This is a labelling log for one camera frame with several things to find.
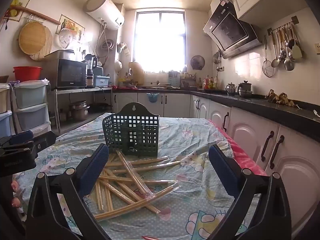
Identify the bunch of bamboo chopsticks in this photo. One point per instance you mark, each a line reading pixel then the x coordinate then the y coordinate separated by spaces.
pixel 126 163

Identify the red plastic basin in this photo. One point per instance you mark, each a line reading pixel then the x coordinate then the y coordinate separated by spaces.
pixel 27 73

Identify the pile of dried roots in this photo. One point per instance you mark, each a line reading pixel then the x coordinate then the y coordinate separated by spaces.
pixel 281 98

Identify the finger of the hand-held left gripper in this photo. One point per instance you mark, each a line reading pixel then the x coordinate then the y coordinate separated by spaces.
pixel 45 141
pixel 21 137

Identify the kitchen window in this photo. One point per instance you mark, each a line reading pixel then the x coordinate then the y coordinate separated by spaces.
pixel 160 42

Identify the blue plastic box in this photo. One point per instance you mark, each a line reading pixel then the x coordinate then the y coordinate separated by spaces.
pixel 101 80

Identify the stacked steel pots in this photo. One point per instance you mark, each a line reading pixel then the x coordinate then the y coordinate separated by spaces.
pixel 79 110

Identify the steel ladle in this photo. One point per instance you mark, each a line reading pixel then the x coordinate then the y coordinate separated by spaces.
pixel 275 62

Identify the steel kettle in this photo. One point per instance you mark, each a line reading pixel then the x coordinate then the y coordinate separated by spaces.
pixel 245 88

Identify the round wooden cutting board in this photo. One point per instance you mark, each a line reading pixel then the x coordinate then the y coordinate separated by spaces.
pixel 33 40

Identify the black frying pan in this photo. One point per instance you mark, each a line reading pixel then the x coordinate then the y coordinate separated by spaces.
pixel 98 107

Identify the white round hanging object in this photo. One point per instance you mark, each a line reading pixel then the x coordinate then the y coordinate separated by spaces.
pixel 118 66

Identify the black glass range hood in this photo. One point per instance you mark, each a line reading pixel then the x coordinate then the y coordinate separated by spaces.
pixel 230 30

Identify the person's left hand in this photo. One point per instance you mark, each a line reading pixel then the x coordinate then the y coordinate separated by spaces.
pixel 16 202

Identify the blue hanging plastic bin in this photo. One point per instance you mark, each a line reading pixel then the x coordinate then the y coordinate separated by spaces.
pixel 152 98

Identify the metal shelf rack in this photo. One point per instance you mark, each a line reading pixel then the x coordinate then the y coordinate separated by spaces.
pixel 82 89

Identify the bunch of hanging steel utensils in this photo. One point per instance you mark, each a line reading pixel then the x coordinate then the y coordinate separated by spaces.
pixel 288 63

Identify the cream drawer tower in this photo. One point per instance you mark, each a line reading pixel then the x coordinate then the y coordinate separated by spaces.
pixel 5 100

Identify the fruit wall picture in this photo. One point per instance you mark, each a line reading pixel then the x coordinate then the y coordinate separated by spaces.
pixel 17 3
pixel 72 25

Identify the small hanging kitchen tools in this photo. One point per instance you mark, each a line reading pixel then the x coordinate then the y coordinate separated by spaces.
pixel 217 58

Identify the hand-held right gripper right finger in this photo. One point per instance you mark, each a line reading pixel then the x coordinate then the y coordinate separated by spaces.
pixel 221 165

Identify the white cylindrical water heater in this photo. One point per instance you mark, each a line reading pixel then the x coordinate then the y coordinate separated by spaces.
pixel 105 10

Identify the cartoon printed light blue sheet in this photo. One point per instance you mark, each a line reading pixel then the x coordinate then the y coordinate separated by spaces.
pixel 190 140

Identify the wall power socket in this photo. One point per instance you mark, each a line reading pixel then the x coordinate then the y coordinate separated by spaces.
pixel 317 48

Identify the black microwave oven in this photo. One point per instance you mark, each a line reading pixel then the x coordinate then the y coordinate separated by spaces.
pixel 67 73

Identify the cluster of condiment bottles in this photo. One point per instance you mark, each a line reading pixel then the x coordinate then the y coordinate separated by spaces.
pixel 210 82

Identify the red cloth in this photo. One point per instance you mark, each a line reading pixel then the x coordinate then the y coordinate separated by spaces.
pixel 125 87

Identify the dark green plastic utensil basket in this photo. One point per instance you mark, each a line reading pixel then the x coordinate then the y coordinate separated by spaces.
pixel 135 130

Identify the black blender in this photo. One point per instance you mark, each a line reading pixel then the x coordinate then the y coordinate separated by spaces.
pixel 90 67

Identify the pale green spatula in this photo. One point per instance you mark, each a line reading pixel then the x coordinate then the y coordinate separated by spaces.
pixel 297 51

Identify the wall utensil rail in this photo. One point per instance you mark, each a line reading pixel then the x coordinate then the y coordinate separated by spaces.
pixel 282 26

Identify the steel teapot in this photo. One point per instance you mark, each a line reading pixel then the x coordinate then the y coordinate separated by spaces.
pixel 231 90

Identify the white round plastic rack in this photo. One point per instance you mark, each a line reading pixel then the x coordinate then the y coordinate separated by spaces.
pixel 66 37

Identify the small wall socket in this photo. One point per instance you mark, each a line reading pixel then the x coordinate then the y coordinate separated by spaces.
pixel 220 68

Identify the black kitchen countertop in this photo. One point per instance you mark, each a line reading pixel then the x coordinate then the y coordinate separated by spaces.
pixel 255 103

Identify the pale green hanging caddy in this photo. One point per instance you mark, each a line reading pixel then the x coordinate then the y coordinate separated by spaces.
pixel 122 48

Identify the small round wall fan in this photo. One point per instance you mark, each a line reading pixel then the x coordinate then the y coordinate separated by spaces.
pixel 197 62

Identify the pale blue drawer tower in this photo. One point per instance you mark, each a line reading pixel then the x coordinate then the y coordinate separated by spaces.
pixel 32 95

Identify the light blue utensil caddy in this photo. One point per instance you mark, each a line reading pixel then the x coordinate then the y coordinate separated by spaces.
pixel 173 80

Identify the pale yellow cutting board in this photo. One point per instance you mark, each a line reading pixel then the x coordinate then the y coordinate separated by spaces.
pixel 137 73

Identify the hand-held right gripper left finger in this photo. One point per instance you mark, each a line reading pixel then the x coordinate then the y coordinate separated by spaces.
pixel 96 162

